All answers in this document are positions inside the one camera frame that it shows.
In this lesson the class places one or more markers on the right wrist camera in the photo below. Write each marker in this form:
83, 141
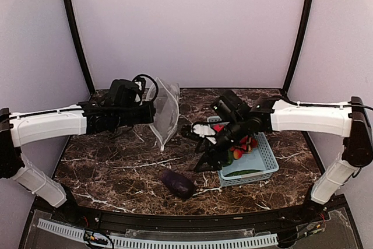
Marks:
231, 109

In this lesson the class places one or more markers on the black front table rail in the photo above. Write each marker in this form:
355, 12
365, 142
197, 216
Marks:
274, 221

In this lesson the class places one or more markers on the red lychee bunch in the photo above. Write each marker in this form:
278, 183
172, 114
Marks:
245, 146

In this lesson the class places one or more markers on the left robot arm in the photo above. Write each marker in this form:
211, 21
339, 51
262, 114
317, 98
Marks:
86, 118

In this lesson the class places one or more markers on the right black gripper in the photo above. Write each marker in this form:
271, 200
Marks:
208, 156

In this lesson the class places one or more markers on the slotted grey cable duct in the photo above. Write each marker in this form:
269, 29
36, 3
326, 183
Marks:
156, 239

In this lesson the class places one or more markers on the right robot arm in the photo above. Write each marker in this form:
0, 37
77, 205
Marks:
347, 119

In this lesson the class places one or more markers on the green toy cucumber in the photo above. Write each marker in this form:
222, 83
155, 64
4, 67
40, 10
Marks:
242, 172

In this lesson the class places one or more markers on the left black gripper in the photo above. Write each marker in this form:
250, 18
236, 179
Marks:
150, 109

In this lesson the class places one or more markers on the left black frame post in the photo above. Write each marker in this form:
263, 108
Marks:
69, 10

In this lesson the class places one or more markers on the green toy lime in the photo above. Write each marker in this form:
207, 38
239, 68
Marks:
230, 158

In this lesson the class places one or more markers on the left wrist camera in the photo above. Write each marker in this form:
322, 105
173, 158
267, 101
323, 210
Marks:
128, 93

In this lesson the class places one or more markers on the clear dotted zip bag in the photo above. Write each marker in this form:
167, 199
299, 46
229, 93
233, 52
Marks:
166, 103

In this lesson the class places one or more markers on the light blue plastic basket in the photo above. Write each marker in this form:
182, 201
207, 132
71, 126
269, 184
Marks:
261, 158

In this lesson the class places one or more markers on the purple toy eggplant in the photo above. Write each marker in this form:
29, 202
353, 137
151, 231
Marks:
177, 184

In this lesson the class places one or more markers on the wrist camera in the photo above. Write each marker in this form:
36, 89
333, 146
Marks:
231, 109
128, 93

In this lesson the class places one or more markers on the black frame post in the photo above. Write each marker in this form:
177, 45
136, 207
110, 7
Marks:
69, 10
306, 9

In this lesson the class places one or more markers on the right black frame post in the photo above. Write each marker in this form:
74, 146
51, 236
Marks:
306, 9

